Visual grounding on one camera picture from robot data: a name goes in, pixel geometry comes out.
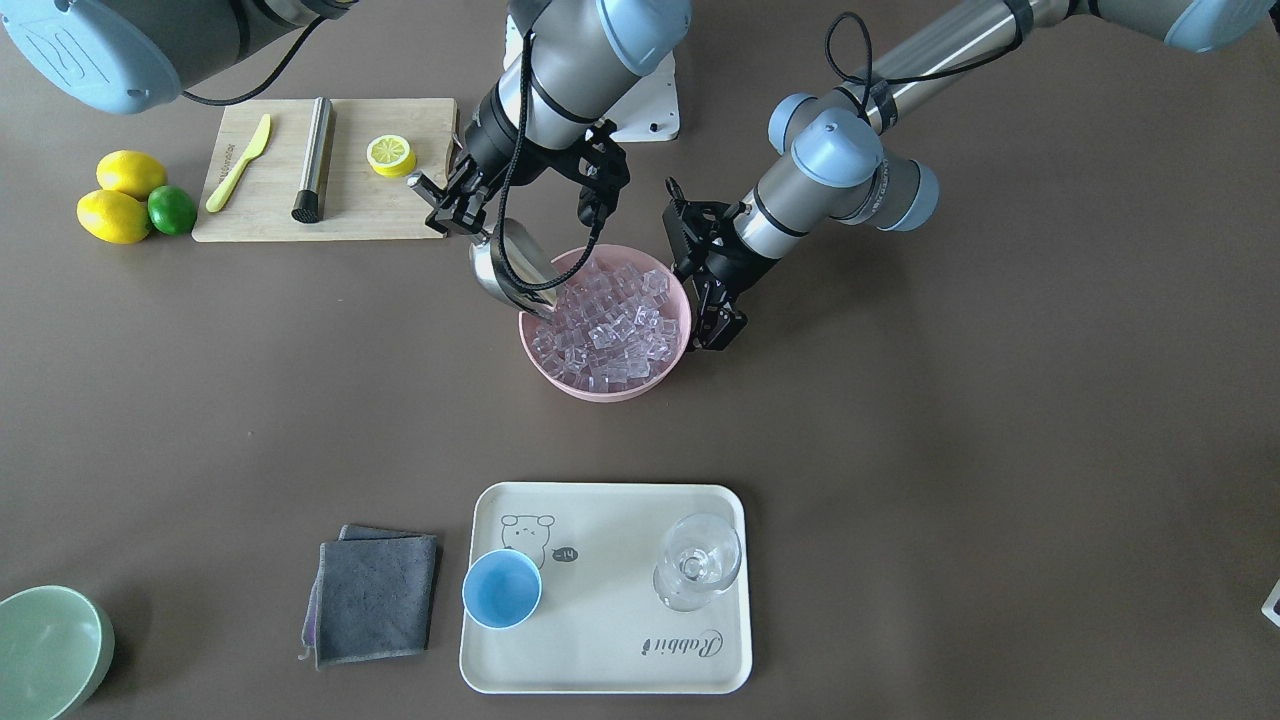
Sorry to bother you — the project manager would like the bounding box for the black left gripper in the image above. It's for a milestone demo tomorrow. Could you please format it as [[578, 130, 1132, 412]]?
[[662, 178, 778, 351]]

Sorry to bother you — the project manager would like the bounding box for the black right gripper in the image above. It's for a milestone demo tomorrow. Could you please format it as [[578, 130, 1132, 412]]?
[[424, 90, 630, 238]]

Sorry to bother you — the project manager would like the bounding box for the steel ice scoop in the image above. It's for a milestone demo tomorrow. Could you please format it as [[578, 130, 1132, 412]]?
[[406, 170, 558, 319]]

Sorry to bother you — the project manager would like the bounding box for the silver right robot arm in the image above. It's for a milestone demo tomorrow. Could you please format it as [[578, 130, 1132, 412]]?
[[3, 1, 692, 234]]

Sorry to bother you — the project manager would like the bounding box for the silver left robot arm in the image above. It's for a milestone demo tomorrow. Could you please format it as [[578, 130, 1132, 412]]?
[[662, 1, 1277, 351]]

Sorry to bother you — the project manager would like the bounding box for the pile of clear ice cubes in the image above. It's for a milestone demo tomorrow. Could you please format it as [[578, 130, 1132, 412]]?
[[531, 258, 681, 392]]

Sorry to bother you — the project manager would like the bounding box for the light blue cup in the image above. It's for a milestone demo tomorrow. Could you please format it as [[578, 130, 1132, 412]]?
[[462, 548, 543, 630]]

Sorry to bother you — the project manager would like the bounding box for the half lemon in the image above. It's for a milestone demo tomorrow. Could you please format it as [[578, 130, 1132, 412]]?
[[365, 135, 419, 178]]

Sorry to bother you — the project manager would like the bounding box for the pink bowl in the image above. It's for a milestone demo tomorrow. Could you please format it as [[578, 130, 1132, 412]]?
[[518, 243, 692, 404]]

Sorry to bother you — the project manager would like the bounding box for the steel muddler black tip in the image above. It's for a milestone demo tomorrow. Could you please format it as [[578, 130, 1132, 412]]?
[[291, 97, 337, 224]]

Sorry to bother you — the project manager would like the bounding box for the bamboo cutting board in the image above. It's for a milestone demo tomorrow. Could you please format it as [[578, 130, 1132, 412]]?
[[193, 97, 458, 243]]

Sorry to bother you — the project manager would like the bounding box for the clear wine glass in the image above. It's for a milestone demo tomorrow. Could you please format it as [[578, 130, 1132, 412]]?
[[652, 512, 745, 612]]

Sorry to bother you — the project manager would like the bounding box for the yellow plastic knife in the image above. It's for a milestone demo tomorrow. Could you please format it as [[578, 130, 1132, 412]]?
[[204, 114, 273, 213]]

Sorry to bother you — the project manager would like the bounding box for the green lime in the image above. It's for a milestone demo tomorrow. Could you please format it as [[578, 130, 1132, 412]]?
[[145, 184, 198, 236]]

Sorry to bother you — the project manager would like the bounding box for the yellow lemon upper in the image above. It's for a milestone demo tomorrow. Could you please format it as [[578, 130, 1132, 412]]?
[[95, 150, 168, 202]]

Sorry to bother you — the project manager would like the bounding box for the yellow lemon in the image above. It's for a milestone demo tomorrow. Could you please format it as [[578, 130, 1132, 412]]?
[[95, 150, 168, 202], [76, 190, 154, 243]]

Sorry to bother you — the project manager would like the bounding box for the cream rabbit tray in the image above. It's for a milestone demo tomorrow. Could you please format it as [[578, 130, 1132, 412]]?
[[460, 482, 754, 694]]

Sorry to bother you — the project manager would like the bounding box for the yellow lemon lower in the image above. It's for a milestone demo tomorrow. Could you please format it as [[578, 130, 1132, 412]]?
[[76, 190, 154, 243]]

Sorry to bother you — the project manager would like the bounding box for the grey folded cloth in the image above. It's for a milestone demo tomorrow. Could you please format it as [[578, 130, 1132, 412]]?
[[300, 524, 442, 669]]

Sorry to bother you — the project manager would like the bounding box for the mint green bowl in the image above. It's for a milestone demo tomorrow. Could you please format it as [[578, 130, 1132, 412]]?
[[1, 585, 115, 719]]

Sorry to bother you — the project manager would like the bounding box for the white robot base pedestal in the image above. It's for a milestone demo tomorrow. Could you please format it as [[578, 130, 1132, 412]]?
[[500, 29, 681, 143]]

